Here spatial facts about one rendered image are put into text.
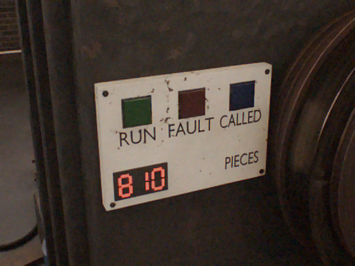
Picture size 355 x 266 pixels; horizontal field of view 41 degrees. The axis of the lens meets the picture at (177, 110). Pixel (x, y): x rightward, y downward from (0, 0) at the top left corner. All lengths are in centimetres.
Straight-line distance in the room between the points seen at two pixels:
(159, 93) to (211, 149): 13
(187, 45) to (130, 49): 8
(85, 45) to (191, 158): 22
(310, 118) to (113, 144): 26
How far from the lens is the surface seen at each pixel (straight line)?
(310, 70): 66
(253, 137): 73
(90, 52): 61
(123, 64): 63
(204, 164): 71
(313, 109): 65
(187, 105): 65
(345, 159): 64
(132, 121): 63
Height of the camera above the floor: 142
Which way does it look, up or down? 20 degrees down
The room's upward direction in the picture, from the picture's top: 1 degrees counter-clockwise
